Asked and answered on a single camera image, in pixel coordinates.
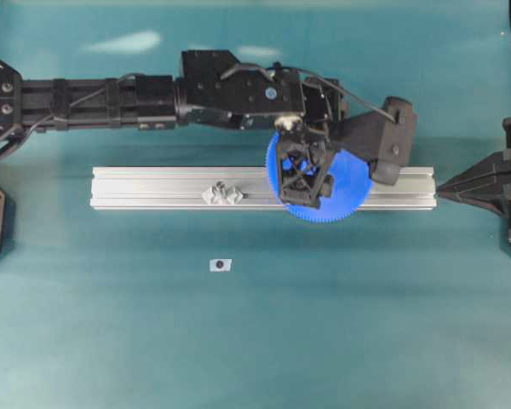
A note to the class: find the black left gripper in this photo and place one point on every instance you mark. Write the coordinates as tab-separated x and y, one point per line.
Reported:
303	155

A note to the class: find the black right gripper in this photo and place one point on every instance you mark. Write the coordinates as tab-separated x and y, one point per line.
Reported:
486	185

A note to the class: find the large blue plastic gear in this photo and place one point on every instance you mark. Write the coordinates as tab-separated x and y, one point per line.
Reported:
351	187

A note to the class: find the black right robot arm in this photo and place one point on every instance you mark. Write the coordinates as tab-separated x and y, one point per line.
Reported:
486	184

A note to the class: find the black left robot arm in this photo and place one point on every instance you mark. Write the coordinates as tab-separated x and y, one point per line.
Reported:
214	89

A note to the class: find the short steel shaft left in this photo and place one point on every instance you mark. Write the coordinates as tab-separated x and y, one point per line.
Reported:
220	189

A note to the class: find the white marker sticker black dot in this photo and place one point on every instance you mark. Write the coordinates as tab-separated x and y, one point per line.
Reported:
220	265

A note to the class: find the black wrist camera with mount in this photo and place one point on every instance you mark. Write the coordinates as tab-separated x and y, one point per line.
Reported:
383	143

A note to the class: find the clear plastic bracket left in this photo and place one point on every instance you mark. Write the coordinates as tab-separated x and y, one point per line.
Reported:
234	196

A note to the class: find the long aluminium extrusion rail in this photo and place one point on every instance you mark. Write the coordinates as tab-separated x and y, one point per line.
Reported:
180	188

